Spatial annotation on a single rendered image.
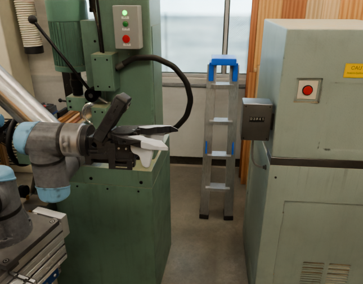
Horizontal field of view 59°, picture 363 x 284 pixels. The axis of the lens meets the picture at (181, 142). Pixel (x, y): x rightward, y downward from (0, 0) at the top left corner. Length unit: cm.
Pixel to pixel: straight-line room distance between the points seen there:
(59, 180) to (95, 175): 76
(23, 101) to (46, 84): 238
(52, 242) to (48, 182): 52
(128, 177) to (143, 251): 43
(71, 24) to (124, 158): 94
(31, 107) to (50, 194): 23
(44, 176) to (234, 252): 164
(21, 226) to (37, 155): 42
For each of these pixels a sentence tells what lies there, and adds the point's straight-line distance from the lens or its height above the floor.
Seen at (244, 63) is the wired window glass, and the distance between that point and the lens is 294.
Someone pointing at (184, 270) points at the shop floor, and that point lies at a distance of 211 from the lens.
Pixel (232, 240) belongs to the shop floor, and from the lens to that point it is 233.
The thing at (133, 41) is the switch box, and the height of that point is 135.
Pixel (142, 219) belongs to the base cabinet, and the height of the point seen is 53.
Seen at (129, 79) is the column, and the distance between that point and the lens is 145.
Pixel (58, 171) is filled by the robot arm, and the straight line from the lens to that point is 79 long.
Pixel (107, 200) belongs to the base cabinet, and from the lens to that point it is 161.
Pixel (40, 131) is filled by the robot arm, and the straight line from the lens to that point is 76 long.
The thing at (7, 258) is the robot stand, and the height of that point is 82.
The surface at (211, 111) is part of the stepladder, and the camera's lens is 221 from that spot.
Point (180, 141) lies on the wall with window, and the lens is 309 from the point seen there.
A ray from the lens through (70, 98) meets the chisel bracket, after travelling 167.
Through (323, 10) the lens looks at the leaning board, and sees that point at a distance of 283.
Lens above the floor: 151
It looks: 24 degrees down
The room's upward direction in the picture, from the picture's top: straight up
